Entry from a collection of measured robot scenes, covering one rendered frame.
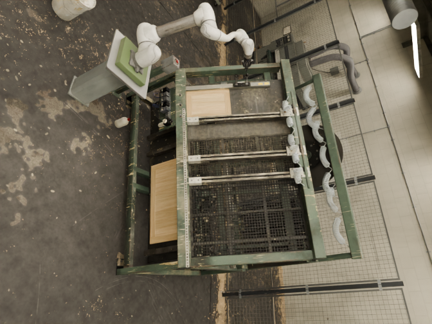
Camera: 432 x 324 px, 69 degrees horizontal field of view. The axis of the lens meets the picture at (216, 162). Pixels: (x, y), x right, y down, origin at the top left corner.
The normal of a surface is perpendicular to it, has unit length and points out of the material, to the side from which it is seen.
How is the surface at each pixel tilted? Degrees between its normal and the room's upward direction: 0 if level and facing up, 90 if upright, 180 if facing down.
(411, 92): 90
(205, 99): 60
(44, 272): 0
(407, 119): 90
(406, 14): 90
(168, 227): 90
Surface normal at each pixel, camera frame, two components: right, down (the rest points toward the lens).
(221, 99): -0.02, -0.39
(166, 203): -0.51, -0.30
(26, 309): 0.85, -0.25
